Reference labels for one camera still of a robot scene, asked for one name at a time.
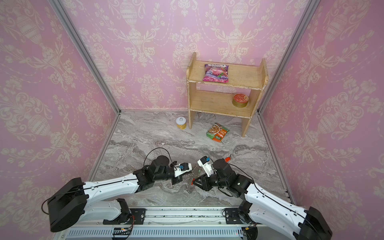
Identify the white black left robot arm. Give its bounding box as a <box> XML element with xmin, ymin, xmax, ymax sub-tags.
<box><xmin>47</xmin><ymin>156</ymin><xmax>192</xmax><ymax>233</ymax></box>

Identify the wooden two-tier shelf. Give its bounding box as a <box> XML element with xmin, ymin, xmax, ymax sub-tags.
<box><xmin>186</xmin><ymin>52</ymin><xmax>269</xmax><ymax>138</ymax></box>

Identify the red-lidded gold tin can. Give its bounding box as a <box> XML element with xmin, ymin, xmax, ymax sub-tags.
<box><xmin>232</xmin><ymin>93</ymin><xmax>249</xmax><ymax>108</ymax></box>

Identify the aluminium front rail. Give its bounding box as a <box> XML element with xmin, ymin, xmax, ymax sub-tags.
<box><xmin>53</xmin><ymin>205</ymin><xmax>289</xmax><ymax>240</ymax></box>

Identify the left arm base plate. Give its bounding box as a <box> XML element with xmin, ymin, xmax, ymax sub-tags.
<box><xmin>103</xmin><ymin>208</ymin><xmax>147</xmax><ymax>225</ymax></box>

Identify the white-lidded yellow can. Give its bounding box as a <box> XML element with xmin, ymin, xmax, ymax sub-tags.
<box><xmin>176</xmin><ymin>117</ymin><xmax>187</xmax><ymax>130</ymax></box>

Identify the green orange noodle packet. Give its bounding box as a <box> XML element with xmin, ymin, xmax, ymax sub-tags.
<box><xmin>206</xmin><ymin>123</ymin><xmax>230</xmax><ymax>143</ymax></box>

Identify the pink snack packet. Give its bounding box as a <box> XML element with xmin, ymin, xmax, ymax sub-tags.
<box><xmin>203</xmin><ymin>64</ymin><xmax>229</xmax><ymax>83</ymax></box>

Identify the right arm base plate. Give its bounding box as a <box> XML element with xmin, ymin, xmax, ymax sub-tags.
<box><xmin>222</xmin><ymin>207</ymin><xmax>257</xmax><ymax>226</ymax></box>

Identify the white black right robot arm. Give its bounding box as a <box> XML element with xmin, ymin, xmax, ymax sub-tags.
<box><xmin>193</xmin><ymin>156</ymin><xmax>333</xmax><ymax>240</ymax></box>

